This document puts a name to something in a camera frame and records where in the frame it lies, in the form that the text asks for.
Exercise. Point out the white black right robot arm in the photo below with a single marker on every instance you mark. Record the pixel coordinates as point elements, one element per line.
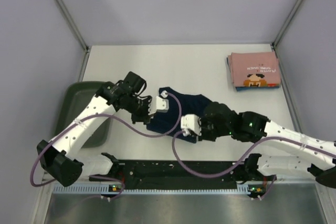
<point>307,156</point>

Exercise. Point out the aluminium front frame rail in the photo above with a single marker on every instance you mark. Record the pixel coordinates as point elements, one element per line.
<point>47,177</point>

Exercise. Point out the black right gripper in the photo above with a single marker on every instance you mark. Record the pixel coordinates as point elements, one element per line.
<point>203,136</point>

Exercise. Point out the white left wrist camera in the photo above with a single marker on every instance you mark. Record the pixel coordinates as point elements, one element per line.
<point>159,104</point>

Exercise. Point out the right aluminium frame post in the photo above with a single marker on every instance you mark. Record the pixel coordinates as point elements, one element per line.
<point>287,23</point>

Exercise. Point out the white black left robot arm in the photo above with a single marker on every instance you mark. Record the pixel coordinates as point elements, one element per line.
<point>59,156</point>

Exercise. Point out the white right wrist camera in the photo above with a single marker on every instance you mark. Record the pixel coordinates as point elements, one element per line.
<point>191,125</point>

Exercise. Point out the aluminium frame post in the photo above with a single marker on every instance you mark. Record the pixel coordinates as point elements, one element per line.
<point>71,24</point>
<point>287,23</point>

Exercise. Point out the dark green plastic bin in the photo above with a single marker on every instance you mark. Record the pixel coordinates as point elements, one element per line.
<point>77,97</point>

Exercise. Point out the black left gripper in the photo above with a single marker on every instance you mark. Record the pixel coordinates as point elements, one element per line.
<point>144,116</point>

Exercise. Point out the light blue slotted cable duct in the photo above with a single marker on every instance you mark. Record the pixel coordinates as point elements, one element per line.
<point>107,189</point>

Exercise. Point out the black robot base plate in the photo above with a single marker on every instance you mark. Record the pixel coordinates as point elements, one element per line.
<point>169,175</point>

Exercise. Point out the left aluminium frame post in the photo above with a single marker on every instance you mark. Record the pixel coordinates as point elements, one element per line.
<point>71,24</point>

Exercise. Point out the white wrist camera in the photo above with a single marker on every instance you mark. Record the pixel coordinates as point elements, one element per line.
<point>191,125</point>
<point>159,104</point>

